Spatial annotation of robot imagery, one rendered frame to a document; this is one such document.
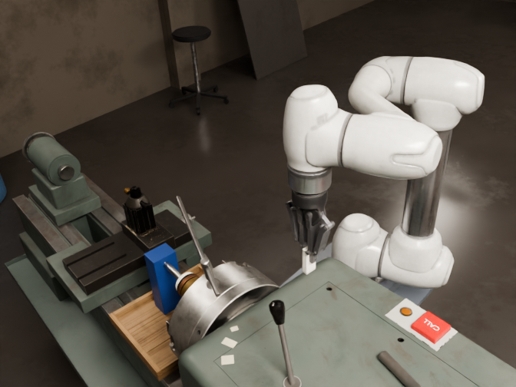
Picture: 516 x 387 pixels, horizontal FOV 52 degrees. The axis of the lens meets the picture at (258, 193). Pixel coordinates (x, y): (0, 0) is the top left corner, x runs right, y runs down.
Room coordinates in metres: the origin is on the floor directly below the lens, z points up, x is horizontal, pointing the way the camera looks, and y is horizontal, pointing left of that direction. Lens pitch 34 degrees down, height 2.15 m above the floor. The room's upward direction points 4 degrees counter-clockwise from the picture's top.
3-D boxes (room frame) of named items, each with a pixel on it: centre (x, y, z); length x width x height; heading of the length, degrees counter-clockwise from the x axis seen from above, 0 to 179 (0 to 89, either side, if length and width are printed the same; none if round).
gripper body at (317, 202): (0.91, -0.11, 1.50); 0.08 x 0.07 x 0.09; 38
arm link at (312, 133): (0.90, -0.12, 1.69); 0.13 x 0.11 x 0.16; 62
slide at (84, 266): (1.47, 0.47, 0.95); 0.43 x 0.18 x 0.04; 128
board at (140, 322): (1.19, 0.27, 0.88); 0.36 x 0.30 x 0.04; 128
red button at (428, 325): (0.76, -0.35, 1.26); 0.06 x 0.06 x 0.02; 38
